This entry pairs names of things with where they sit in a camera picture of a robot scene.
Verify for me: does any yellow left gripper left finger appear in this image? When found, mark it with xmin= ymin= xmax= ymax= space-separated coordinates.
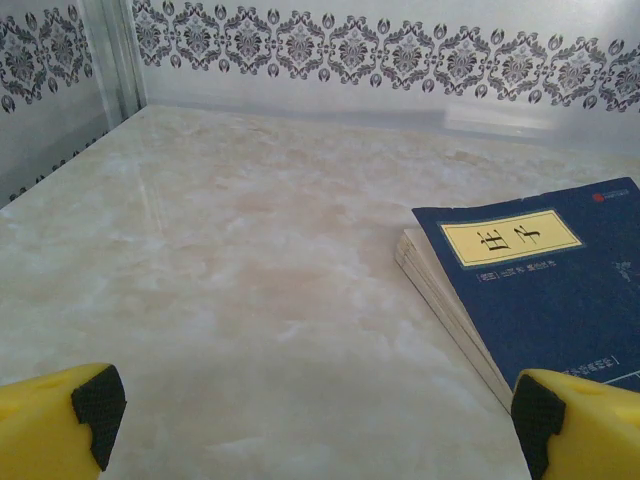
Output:
xmin=0 ymin=363 xmax=126 ymax=480

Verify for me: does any aluminium frame post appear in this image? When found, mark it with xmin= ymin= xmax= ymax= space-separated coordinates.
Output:
xmin=77 ymin=0 xmax=146 ymax=134

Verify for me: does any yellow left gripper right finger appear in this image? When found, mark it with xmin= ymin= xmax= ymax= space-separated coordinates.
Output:
xmin=510 ymin=368 xmax=640 ymax=480

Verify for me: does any dark blue book yellow label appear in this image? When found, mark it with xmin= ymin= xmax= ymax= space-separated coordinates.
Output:
xmin=394 ymin=177 xmax=640 ymax=416

